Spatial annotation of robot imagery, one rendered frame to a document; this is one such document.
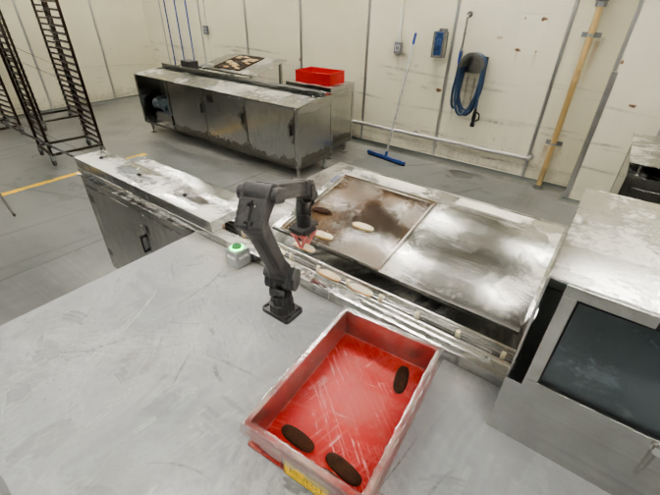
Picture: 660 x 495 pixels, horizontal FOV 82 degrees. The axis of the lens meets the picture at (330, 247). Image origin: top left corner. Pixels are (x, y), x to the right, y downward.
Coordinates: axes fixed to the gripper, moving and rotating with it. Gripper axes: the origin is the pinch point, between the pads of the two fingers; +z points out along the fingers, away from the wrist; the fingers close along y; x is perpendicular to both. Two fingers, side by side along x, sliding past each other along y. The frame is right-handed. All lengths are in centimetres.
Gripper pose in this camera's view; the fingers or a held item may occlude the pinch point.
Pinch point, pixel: (303, 245)
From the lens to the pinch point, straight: 147.7
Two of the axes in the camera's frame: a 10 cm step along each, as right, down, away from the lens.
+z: -0.2, 8.3, 5.6
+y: 5.9, -4.4, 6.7
